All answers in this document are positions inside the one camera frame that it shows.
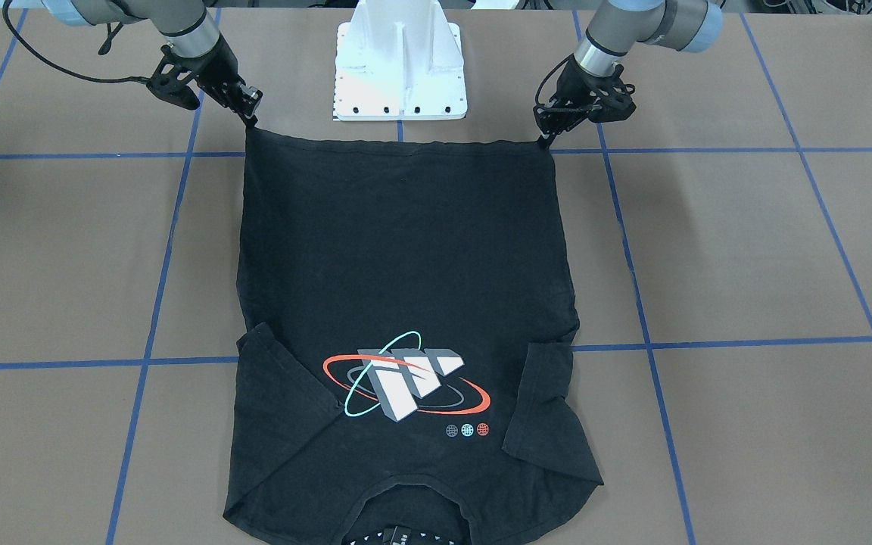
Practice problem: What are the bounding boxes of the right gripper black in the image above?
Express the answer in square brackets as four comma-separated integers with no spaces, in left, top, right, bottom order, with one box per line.
[172,36,263,126]

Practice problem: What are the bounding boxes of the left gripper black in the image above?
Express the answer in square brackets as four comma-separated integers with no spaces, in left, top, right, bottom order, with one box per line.
[533,55,617,146]

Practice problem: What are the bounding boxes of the black graphic t-shirt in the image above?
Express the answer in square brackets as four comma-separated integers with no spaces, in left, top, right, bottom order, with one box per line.
[223,129,603,544]

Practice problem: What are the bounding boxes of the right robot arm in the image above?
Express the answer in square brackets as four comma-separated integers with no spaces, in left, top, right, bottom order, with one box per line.
[43,1,263,127]

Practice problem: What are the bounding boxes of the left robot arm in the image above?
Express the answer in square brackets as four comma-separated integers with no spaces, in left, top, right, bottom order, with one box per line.
[533,1,724,149]

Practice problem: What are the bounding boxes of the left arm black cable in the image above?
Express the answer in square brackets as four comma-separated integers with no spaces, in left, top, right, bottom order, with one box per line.
[534,53,578,107]

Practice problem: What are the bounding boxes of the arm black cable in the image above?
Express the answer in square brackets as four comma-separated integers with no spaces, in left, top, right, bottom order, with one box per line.
[534,53,578,107]
[2,0,157,86]

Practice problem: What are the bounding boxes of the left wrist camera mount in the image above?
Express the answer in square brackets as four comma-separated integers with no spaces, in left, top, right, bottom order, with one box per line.
[584,63,637,123]

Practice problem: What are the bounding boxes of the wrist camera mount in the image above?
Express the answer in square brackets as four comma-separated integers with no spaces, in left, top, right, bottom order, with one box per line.
[584,63,637,123]
[145,45,201,111]

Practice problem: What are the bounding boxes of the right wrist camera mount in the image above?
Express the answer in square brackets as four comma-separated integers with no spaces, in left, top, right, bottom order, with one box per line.
[145,45,201,111]

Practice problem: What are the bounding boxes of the white camera stand base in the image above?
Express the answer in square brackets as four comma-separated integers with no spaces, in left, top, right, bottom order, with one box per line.
[332,1,469,122]

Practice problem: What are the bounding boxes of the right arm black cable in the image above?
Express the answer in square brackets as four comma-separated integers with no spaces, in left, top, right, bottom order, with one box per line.
[2,0,157,86]

